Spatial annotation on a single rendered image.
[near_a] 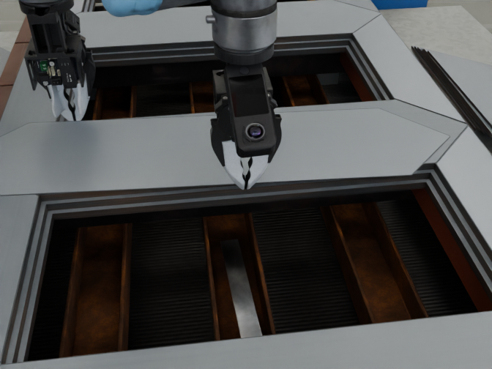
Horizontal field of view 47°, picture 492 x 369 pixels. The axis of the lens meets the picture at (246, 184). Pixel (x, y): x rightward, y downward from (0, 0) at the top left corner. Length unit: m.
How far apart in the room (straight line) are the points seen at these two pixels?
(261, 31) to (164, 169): 0.27
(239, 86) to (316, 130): 0.26
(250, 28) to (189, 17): 0.65
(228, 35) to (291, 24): 0.61
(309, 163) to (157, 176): 0.22
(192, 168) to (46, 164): 0.21
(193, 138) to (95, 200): 0.18
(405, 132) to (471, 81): 0.34
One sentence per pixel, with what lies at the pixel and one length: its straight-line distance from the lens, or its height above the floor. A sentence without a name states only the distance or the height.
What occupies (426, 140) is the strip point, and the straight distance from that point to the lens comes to 0.92.
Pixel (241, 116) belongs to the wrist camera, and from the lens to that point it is 0.65.
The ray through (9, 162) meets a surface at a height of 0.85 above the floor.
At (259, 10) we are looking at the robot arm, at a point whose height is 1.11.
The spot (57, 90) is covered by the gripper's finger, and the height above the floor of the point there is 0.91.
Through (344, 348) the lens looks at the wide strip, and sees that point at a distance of 0.62.
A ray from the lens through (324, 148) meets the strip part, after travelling 0.87.
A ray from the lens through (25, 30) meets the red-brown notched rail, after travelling 1.37.
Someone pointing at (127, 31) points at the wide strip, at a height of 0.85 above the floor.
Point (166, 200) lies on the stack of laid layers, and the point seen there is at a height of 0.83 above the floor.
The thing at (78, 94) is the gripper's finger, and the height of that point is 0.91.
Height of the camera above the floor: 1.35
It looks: 39 degrees down
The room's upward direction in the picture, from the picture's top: straight up
